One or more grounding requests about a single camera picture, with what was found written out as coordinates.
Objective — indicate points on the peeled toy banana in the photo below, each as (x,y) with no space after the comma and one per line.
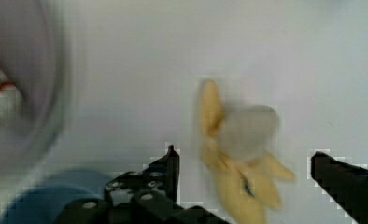
(235,149)

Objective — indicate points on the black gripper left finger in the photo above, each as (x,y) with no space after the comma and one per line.
(145,197)

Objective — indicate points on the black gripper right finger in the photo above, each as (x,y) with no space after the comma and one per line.
(347,184)

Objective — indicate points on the grey round plate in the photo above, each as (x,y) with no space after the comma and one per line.
(35,53)

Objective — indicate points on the blue cup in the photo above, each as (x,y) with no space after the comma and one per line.
(43,203)

